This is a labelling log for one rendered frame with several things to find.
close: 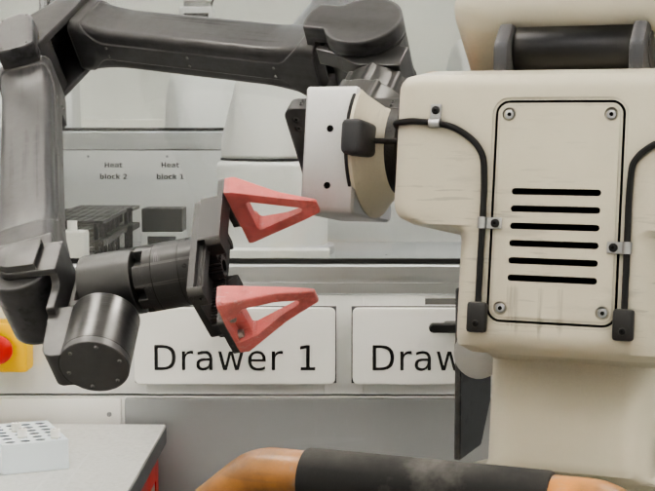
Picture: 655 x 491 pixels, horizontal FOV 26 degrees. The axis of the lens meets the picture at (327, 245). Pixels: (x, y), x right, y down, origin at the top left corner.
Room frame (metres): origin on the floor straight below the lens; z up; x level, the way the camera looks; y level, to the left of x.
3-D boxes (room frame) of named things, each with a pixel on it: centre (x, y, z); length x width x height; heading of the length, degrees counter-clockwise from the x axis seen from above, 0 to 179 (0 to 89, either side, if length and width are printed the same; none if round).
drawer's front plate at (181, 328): (2.03, 0.13, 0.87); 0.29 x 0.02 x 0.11; 90
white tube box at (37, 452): (1.80, 0.39, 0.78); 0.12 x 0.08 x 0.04; 23
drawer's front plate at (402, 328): (2.03, -0.18, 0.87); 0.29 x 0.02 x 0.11; 90
